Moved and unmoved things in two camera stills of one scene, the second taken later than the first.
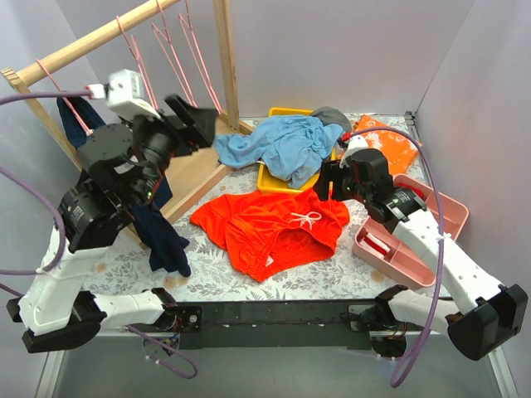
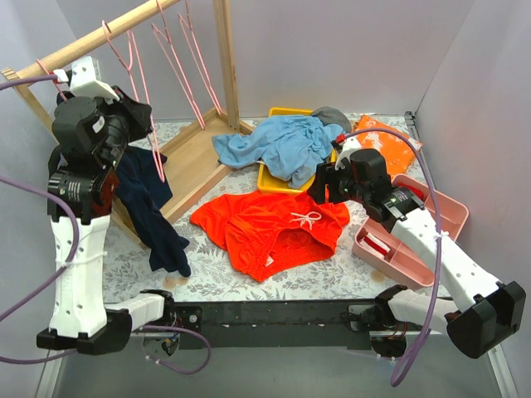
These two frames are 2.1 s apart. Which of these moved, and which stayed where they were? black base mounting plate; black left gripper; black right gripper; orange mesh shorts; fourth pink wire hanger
Moved: black left gripper
Stayed: black base mounting plate; black right gripper; orange mesh shorts; fourth pink wire hanger
